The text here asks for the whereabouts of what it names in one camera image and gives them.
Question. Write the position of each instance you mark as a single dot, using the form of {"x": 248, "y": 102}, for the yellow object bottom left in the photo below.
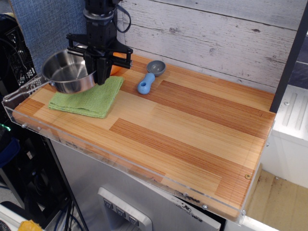
{"x": 29, "y": 225}

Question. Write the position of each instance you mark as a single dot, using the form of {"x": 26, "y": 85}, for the metal pot with wire handle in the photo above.
{"x": 64, "y": 71}

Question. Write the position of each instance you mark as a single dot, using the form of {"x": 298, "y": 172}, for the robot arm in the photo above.
{"x": 101, "y": 10}

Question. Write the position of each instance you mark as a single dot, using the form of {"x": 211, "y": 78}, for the clear acrylic table guard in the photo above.
{"x": 197, "y": 137}

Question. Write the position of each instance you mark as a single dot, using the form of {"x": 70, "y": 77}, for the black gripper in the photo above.
{"x": 100, "y": 42}

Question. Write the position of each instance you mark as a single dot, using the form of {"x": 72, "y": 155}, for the white ridged appliance right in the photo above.
{"x": 286, "y": 152}

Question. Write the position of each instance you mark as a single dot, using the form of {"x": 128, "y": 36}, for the green cloth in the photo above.
{"x": 95, "y": 102}

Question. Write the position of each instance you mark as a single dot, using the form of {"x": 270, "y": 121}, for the black crate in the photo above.
{"x": 16, "y": 65}

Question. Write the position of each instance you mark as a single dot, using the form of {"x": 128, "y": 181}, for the blue grey measuring scoop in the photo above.
{"x": 154, "y": 68}

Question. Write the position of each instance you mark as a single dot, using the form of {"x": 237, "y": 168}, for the orange toy carrot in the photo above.
{"x": 116, "y": 67}

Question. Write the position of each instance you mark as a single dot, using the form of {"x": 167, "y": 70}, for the dark vertical post right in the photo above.
{"x": 291, "y": 61}

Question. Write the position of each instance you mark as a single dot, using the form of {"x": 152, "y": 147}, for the stainless appliance with buttons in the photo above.
{"x": 111, "y": 199}

